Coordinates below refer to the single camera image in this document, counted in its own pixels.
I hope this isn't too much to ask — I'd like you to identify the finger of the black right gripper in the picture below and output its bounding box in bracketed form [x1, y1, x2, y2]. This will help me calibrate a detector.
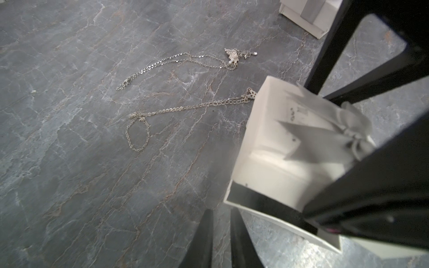
[305, 1, 429, 105]
[303, 114, 429, 250]

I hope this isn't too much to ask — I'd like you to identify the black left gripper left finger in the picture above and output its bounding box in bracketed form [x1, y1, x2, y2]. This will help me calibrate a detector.
[179, 209, 213, 268]

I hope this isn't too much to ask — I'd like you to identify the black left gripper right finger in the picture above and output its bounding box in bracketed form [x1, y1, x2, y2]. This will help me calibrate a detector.
[230, 208, 264, 268]

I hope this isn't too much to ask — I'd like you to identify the white jewelry box lid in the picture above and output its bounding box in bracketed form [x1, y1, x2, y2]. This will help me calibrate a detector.
[279, 0, 342, 39]

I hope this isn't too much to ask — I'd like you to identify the silver chain necklace with pendant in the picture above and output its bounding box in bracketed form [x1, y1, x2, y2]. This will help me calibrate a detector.
[116, 47, 258, 91]

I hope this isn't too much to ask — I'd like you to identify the white bow jewelry box left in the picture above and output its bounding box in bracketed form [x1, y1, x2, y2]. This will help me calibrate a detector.
[225, 76, 429, 259]

